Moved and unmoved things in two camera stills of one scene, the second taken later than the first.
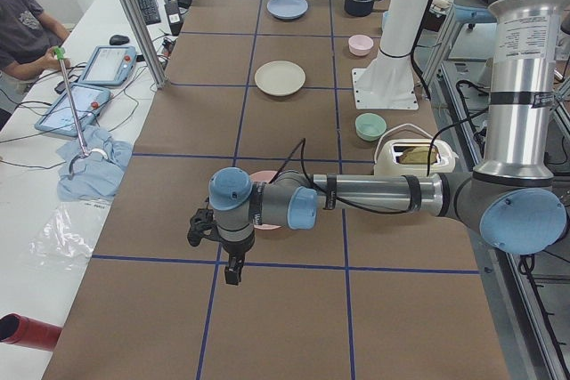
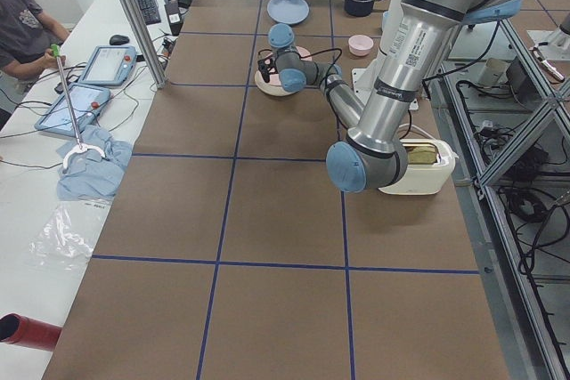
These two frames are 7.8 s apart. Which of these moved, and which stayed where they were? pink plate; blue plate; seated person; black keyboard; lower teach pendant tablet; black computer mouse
Moved: blue plate; pink plate
Stayed: black computer mouse; lower teach pendant tablet; seated person; black keyboard
